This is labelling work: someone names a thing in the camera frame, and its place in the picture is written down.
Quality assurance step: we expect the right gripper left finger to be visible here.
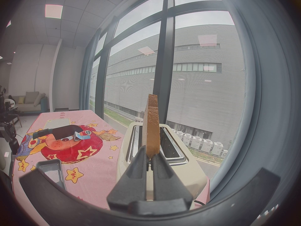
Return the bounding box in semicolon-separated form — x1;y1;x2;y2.
106;146;148;212

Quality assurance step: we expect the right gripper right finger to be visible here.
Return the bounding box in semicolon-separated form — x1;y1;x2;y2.
153;153;193;210

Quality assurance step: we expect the slice of bread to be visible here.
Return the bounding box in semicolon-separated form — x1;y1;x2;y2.
142;94;161;159

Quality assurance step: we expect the cream toaster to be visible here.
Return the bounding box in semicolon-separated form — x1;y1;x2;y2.
117;123;208;209

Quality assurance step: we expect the dark grey tray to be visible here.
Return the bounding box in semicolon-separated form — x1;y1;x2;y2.
35;159;68;191

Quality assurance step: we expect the cutting board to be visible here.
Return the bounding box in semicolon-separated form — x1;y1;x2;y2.
44;118;71;129

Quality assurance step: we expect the window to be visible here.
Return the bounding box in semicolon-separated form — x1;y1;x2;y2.
89;0;246;182

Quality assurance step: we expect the beige sofa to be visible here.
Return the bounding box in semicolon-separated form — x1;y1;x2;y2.
10;91;49;115

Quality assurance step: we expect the black equipment on stand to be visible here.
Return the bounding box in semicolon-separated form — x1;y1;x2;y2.
0;122;20;155

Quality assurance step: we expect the square ceiling light panel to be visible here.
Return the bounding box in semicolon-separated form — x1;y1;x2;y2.
45;4;63;18

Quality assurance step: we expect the knife with blue-green handle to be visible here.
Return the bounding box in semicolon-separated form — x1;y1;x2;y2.
33;125;82;141

